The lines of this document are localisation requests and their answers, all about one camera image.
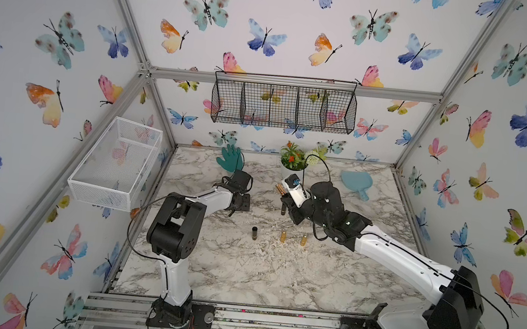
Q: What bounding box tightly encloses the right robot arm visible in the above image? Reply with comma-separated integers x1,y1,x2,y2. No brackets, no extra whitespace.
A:
277,175,484,329

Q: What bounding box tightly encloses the black lipstick tube lessxcoco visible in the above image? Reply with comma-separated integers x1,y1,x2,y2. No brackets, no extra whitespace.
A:
251,226,258,241

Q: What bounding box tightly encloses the artificial flower plant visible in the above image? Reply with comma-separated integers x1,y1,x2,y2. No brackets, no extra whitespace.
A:
280,141,328,168

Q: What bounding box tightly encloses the white mesh wall basket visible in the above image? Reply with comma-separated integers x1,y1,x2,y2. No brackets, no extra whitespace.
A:
68,117,163,212

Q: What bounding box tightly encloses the teal hand-shaped silicone mat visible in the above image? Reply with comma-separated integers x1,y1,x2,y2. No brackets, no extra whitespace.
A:
216,145,245,174

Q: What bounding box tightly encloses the black wire wall basket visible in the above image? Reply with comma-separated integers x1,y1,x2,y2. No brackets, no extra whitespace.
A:
206,70,358,135

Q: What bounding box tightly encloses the white flower pot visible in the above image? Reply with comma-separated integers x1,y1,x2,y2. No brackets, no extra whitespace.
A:
281,163,307,181

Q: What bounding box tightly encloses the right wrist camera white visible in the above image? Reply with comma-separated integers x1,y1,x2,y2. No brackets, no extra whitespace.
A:
282,174,309,208

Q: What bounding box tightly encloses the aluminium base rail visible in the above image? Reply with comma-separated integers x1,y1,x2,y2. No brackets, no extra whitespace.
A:
79,293,366,329

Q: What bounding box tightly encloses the light blue handled dish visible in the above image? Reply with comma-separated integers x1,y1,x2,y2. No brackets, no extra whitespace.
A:
340,171,373,201

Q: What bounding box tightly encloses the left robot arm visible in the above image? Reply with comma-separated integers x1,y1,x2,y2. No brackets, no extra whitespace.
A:
146,186,251,328

